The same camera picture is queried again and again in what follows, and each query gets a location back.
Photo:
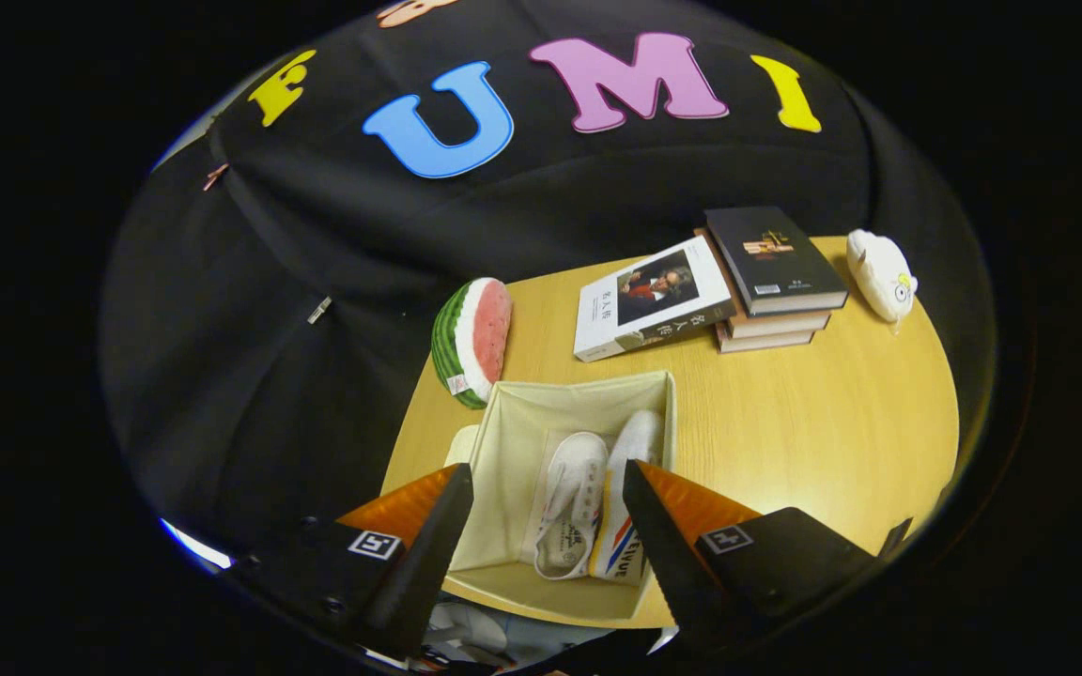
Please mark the watermelon slice plush toy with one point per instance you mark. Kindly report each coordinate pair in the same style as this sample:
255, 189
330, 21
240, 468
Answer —
477, 338

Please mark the black hardcover book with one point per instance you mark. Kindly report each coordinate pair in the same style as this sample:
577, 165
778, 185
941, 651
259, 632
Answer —
771, 258

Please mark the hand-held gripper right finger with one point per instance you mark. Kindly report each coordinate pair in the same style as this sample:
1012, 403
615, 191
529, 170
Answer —
668, 563

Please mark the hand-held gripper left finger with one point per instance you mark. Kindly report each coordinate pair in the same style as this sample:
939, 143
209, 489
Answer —
414, 563

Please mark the black backdrop cloth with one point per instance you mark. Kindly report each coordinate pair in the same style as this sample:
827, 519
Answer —
250, 310

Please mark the pink clip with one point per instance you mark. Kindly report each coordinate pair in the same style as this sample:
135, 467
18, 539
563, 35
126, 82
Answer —
216, 176

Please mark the brown book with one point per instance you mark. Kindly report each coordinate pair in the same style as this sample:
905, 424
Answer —
780, 324
766, 343

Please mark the white canvas shoe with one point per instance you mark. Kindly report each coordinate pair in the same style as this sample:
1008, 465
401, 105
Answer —
633, 446
571, 498

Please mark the white plush toy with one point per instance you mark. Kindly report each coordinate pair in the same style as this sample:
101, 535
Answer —
879, 272

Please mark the beige fabric storage box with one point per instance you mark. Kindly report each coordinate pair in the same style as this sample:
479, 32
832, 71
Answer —
517, 469

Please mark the person's clothing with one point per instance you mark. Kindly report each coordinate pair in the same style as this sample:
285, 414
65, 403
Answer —
503, 643

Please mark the computer monitor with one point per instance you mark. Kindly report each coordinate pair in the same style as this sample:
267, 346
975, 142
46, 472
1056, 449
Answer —
195, 547

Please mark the white book with portrait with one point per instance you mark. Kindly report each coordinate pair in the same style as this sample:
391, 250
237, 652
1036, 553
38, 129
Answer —
649, 300

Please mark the silver clip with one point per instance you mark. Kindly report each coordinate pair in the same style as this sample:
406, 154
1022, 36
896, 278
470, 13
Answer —
319, 310

